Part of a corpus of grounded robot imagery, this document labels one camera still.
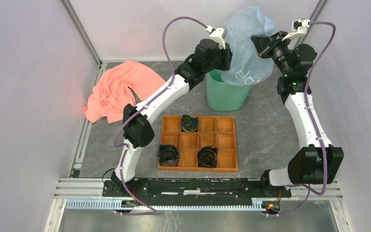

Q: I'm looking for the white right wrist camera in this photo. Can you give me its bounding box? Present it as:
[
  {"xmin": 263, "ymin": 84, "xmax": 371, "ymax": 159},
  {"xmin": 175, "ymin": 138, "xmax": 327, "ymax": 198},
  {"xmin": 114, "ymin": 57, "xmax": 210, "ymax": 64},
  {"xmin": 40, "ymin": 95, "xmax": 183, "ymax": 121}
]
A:
[{"xmin": 282, "ymin": 19, "xmax": 311, "ymax": 41}]

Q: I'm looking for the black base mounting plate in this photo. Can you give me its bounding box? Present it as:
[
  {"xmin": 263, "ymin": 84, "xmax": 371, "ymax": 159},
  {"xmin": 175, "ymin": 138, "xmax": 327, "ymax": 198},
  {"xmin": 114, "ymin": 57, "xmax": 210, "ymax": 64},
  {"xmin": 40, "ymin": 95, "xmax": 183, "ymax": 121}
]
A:
[{"xmin": 102, "ymin": 178, "xmax": 292, "ymax": 207}]

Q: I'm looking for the white slotted cable duct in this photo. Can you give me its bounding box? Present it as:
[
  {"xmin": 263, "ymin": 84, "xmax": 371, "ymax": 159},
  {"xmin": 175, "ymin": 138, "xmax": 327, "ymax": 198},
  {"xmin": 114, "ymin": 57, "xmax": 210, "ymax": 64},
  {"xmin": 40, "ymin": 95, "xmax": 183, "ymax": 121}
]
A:
[{"xmin": 65, "ymin": 199, "xmax": 274, "ymax": 212}]

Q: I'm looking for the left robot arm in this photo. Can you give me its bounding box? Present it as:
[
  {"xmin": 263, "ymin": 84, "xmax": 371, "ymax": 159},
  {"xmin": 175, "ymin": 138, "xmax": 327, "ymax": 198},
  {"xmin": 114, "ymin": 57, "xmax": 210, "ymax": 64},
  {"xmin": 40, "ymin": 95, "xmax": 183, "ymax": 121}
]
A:
[{"xmin": 111, "ymin": 39, "xmax": 232, "ymax": 197}]

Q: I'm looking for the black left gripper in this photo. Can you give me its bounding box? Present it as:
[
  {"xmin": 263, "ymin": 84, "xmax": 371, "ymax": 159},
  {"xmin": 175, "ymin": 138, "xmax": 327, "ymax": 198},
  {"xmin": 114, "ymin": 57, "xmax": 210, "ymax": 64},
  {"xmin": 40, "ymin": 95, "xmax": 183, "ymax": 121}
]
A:
[{"xmin": 203, "ymin": 43, "xmax": 238, "ymax": 74}]

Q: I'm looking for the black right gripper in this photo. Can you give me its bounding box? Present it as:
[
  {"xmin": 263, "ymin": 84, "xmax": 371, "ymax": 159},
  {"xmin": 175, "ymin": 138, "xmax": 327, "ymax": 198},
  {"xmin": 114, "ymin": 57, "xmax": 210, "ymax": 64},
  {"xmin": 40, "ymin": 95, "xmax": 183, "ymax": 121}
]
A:
[{"xmin": 252, "ymin": 31, "xmax": 293, "ymax": 77}]

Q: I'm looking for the pink cloth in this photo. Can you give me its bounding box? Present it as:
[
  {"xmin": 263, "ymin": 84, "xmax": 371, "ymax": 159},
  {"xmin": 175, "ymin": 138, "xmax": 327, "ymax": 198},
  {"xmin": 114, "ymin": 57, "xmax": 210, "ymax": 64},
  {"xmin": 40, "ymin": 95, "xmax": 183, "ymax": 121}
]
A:
[{"xmin": 83, "ymin": 60, "xmax": 166, "ymax": 124}]

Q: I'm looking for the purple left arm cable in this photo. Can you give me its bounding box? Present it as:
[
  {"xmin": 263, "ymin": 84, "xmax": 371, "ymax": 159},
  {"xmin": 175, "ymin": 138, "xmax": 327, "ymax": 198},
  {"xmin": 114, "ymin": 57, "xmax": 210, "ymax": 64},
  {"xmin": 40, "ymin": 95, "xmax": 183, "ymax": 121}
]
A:
[{"xmin": 113, "ymin": 16, "xmax": 210, "ymax": 216}]

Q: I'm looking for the rolled black belt orange stitching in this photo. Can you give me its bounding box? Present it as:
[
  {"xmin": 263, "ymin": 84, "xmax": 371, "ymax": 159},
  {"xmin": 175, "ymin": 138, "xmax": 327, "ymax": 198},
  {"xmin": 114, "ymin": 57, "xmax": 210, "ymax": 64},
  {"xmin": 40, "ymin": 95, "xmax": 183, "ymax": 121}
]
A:
[{"xmin": 197, "ymin": 146, "xmax": 218, "ymax": 168}]

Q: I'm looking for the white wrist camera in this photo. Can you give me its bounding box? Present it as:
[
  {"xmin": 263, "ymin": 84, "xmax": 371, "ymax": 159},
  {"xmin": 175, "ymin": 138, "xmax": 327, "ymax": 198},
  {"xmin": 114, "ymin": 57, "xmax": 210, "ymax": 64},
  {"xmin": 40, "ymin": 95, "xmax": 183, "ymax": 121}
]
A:
[
  {"xmin": 205, "ymin": 26, "xmax": 228, "ymax": 49},
  {"xmin": 282, "ymin": 19, "xmax": 311, "ymax": 41}
]

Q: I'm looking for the rolled black belt yellow stitching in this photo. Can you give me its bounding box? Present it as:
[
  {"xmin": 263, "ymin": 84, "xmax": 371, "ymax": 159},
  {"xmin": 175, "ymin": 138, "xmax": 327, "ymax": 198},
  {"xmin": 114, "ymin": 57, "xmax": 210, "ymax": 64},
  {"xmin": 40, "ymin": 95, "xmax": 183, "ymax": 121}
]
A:
[{"xmin": 181, "ymin": 115, "xmax": 199, "ymax": 132}]

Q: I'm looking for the rolled black belt left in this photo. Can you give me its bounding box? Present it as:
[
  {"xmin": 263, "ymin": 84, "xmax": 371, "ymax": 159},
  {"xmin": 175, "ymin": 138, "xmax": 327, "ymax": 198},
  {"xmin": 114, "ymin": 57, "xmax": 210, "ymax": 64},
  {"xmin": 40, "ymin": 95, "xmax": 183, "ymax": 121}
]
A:
[{"xmin": 157, "ymin": 144, "xmax": 181, "ymax": 167}]

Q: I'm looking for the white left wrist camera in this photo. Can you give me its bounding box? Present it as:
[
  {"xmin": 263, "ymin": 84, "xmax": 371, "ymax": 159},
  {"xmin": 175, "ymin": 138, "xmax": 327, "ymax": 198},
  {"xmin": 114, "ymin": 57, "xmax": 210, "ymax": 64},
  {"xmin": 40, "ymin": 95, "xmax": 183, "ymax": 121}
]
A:
[{"xmin": 205, "ymin": 26, "xmax": 228, "ymax": 49}]

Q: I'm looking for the green plastic trash bin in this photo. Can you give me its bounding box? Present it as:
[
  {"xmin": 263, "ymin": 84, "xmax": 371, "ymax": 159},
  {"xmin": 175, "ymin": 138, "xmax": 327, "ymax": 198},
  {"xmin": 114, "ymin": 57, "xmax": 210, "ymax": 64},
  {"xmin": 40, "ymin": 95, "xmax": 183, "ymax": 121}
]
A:
[{"xmin": 206, "ymin": 70, "xmax": 251, "ymax": 111}]

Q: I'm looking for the translucent blue plastic trash bag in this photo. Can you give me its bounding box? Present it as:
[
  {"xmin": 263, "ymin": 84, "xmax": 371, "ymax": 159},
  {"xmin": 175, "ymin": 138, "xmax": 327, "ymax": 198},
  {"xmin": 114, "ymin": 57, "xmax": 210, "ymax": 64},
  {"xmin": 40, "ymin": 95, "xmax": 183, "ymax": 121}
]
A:
[{"xmin": 219, "ymin": 6, "xmax": 276, "ymax": 86}]

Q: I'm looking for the orange compartment tray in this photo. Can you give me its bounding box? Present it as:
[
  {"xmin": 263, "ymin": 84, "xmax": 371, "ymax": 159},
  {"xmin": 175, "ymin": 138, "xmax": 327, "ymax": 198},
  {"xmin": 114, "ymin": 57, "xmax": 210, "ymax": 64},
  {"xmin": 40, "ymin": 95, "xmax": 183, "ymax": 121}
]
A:
[{"xmin": 157, "ymin": 116, "xmax": 238, "ymax": 173}]

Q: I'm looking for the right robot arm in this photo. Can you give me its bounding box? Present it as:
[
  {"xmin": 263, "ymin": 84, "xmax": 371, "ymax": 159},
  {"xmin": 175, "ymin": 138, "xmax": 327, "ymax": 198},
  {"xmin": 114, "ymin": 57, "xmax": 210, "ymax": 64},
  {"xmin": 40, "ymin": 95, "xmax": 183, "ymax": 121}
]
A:
[{"xmin": 251, "ymin": 31, "xmax": 344, "ymax": 197}]

